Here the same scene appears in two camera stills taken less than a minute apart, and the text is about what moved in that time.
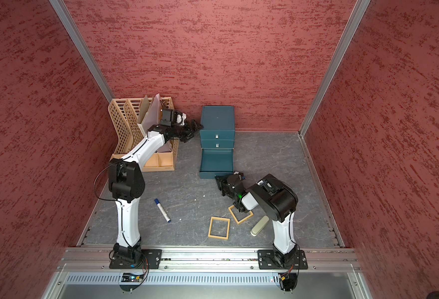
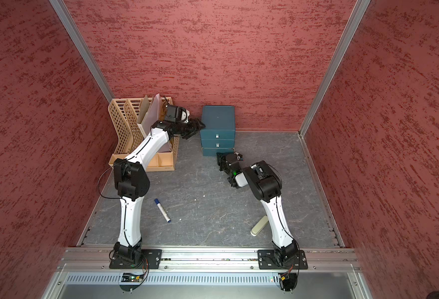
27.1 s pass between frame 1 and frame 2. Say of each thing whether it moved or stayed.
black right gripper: moved
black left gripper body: stayed
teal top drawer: stayed
